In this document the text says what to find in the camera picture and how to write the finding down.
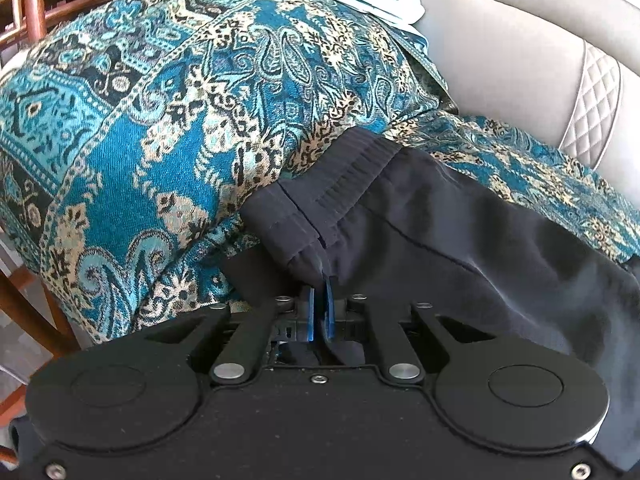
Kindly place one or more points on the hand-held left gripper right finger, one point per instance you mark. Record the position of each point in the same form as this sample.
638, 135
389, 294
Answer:
329, 310

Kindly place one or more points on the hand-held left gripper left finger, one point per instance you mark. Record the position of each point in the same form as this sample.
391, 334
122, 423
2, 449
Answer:
309, 312

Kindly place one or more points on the black pants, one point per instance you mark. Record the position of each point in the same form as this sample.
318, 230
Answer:
450, 240

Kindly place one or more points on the teal paisley blanket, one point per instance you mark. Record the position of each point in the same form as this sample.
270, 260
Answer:
165, 135

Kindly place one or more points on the beige leather sofa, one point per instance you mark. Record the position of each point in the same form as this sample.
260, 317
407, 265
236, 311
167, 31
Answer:
515, 35

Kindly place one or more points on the wooden chair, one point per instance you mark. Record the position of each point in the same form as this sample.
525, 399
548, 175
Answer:
35, 0

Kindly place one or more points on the wooden furniture frame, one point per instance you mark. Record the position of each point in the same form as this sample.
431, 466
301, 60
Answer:
30, 305

